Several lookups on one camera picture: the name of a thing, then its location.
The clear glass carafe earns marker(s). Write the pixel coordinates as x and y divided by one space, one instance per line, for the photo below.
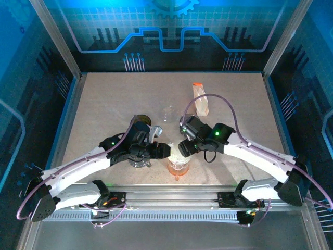
169 113

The blue table side rail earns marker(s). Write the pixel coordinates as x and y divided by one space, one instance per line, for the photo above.
74 104
274 104

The aluminium frame post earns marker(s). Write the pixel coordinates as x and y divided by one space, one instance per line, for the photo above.
284 39
59 39

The green plastic coffee dripper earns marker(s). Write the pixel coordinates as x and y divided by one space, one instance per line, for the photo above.
143 118

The coffee filter pack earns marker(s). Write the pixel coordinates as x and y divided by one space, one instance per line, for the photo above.
201 106

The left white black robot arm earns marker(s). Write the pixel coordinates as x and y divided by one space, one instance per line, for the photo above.
75 166

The grey glass carafe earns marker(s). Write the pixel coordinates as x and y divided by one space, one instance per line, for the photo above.
140 164

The orange glass carafe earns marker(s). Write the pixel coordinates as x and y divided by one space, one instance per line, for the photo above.
178 170

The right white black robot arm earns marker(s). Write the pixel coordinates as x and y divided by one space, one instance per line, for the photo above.
260 153

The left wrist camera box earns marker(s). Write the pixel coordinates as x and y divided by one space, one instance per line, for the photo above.
156 131

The black control box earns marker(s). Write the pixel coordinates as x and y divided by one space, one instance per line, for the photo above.
245 218

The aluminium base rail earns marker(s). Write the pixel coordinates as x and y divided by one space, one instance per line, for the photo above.
169 195

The metal front tray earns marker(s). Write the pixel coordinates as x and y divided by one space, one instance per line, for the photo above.
169 234

